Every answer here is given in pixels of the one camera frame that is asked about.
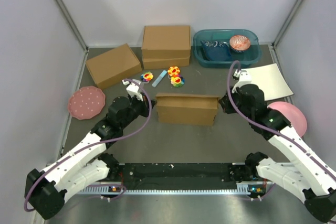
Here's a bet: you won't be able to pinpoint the bottom stacked cardboard box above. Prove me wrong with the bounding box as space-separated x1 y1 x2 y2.
143 57 190 70

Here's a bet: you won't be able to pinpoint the rainbow flower plush green petals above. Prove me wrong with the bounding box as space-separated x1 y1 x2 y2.
170 76 184 87

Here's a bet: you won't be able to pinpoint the pink dotted plate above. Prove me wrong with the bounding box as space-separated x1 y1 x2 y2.
68 86 106 120

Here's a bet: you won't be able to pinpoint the plain pink plate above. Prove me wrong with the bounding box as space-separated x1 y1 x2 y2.
268 101 308 137

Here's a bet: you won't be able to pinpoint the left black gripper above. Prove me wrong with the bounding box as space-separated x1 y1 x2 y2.
121 93 157 129

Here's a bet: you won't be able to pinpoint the top stacked cardboard box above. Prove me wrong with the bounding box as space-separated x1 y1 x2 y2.
141 25 191 59

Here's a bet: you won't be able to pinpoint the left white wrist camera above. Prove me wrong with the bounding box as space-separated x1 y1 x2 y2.
122 79 143 101

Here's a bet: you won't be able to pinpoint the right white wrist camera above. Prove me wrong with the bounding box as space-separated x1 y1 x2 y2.
232 69 252 93

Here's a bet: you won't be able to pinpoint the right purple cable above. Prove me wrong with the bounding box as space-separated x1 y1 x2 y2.
227 60 336 201

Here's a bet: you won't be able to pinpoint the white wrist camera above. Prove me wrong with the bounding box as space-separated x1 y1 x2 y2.
232 69 252 93
122 79 143 101

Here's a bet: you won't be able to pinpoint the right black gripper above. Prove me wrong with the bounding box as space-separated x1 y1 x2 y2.
218 86 253 121

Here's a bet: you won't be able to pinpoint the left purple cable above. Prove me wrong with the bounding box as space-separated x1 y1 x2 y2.
24 78 152 212

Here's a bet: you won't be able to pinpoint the white square plate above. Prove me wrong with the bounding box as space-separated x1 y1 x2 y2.
245 63 293 101

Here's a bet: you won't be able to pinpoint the orange yellow flower plush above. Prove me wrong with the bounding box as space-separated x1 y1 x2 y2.
167 66 181 77

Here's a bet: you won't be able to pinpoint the dark blue patterned bowl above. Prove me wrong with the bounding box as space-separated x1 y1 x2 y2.
201 40 232 61

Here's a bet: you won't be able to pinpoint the teal plastic bin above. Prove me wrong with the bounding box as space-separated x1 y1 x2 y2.
192 29 262 68

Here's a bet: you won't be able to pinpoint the small folded cardboard box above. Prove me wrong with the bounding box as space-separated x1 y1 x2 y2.
86 44 142 90

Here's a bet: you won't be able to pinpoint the blue highlighter pen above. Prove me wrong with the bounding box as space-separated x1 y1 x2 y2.
152 70 167 87

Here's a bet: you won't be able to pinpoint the brown cardboard box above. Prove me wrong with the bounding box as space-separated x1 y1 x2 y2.
156 93 219 126

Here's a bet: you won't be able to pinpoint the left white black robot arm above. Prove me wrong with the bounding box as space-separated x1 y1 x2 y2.
24 95 156 220

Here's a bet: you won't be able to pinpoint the stacked cardboard box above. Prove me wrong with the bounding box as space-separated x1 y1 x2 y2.
143 57 190 70
141 25 191 59

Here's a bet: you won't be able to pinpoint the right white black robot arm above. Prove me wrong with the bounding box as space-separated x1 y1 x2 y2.
219 84 335 223

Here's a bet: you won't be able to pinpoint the purple cable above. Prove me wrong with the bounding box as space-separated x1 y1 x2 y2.
227 60 336 201
24 78 152 212

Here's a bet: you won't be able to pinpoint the rainbow flower plush dark petals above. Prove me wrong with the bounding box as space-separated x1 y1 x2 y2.
140 71 154 83

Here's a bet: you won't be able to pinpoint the red white patterned bowl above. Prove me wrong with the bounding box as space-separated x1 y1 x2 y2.
229 35 251 52

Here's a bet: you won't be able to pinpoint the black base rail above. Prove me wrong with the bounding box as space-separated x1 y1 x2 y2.
110 163 251 191

